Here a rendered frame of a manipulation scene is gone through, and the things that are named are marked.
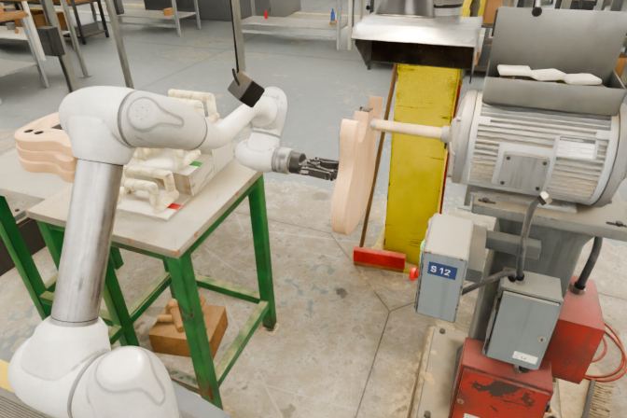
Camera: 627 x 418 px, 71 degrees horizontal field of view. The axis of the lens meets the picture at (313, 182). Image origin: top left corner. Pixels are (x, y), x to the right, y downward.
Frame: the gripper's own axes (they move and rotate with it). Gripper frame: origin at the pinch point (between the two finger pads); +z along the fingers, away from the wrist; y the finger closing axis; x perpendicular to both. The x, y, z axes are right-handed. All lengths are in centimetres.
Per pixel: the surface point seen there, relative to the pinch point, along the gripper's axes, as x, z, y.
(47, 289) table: -87, -147, 8
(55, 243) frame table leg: -33, -95, 36
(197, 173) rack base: -7, -53, 9
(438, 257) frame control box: 0, 33, 41
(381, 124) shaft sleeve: 19.9, 10.7, 9.8
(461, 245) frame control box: 2, 37, 36
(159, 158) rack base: -5, -70, 8
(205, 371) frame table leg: -76, -40, 28
